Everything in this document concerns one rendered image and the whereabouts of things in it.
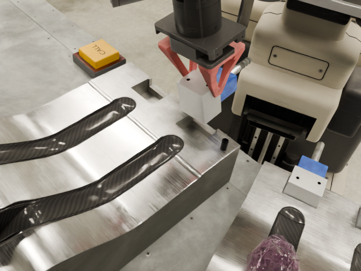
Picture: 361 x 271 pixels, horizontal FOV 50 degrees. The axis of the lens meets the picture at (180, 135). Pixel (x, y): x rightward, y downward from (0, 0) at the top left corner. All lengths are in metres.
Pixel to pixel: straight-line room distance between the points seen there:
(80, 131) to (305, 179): 0.34
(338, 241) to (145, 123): 0.32
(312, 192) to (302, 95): 0.34
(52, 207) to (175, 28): 0.26
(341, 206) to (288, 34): 0.40
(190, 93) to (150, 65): 1.67
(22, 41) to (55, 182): 0.49
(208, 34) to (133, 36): 1.96
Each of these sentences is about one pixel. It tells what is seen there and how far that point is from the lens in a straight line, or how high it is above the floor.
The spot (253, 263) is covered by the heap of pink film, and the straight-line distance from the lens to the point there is 0.47.
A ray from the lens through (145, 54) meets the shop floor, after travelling 2.28.
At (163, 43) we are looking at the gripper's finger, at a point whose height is 1.02.
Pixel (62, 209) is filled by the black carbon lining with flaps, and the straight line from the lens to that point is 0.49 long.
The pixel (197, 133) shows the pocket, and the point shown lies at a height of 0.86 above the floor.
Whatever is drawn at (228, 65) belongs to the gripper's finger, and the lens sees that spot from 0.52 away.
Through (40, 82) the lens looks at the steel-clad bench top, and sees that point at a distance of 0.83.
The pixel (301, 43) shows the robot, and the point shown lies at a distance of 0.86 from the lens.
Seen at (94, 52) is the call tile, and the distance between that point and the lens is 0.83.
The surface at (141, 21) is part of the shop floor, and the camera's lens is 2.57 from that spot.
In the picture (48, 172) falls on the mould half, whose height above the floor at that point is 0.90.
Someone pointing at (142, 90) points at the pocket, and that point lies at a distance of 0.69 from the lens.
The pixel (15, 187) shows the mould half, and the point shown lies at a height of 0.92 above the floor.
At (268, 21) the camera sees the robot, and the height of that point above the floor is 0.90.
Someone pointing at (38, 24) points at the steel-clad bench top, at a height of 0.80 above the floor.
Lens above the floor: 1.31
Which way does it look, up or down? 46 degrees down
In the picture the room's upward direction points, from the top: 8 degrees clockwise
